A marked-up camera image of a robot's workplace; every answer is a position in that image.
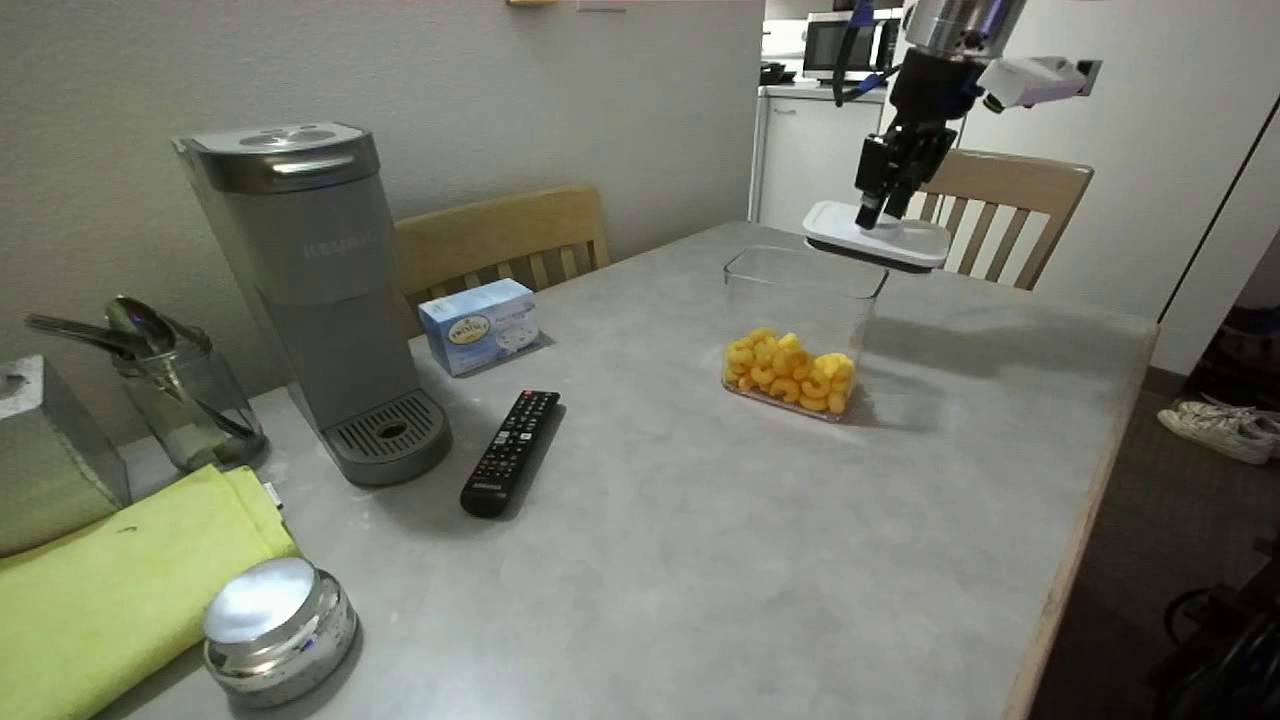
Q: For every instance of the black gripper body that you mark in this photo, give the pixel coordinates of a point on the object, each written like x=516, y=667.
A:
x=935, y=102

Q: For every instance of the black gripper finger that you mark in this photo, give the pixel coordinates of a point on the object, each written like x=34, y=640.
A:
x=877, y=183
x=926, y=164

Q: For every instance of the white container lid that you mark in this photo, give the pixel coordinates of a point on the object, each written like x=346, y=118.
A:
x=911, y=246

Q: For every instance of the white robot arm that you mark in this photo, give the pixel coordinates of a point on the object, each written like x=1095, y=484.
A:
x=960, y=24

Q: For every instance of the clear plastic container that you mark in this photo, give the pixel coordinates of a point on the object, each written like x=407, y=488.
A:
x=802, y=288

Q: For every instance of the clear container with yellow snacks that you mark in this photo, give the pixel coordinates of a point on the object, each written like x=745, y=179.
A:
x=791, y=370

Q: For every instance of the white cabinet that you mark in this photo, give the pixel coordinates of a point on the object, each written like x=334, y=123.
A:
x=805, y=160

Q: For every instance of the light wooden chair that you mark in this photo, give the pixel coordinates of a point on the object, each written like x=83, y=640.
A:
x=1014, y=183
x=492, y=234

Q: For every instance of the dark computer monitor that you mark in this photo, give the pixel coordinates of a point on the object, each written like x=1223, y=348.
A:
x=842, y=47

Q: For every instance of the white sneaker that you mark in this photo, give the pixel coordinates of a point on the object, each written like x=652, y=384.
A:
x=1194, y=421
x=1253, y=441

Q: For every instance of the small blue white box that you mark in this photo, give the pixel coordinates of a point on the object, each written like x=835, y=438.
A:
x=480, y=324

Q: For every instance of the black remote control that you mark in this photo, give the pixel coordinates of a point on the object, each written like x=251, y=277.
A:
x=511, y=452

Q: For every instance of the grey coffee maker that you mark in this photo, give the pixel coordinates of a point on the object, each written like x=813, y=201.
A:
x=304, y=265

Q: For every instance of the lime green cloth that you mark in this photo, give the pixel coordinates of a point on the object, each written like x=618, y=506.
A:
x=121, y=586

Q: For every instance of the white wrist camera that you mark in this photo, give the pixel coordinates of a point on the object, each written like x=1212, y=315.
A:
x=1043, y=80

